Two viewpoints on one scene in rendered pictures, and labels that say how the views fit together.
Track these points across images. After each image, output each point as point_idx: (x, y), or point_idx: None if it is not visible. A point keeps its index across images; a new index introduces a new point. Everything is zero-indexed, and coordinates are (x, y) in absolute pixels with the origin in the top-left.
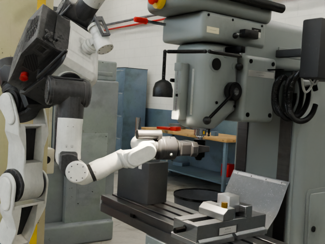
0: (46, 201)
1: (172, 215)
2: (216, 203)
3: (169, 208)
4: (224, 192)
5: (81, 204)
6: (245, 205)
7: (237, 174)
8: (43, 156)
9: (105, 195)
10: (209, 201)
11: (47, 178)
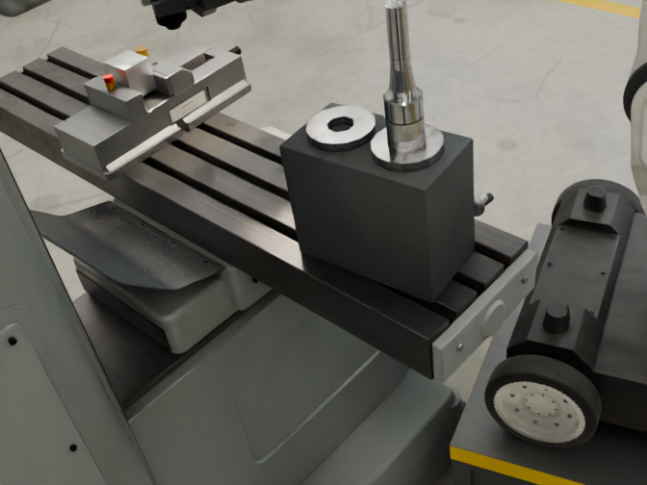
0: (631, 153)
1: (263, 171)
2: (155, 70)
3: (277, 206)
4: (132, 63)
5: None
6: (97, 79)
7: (40, 232)
8: (639, 17)
9: (507, 237)
10: (168, 74)
11: (634, 94)
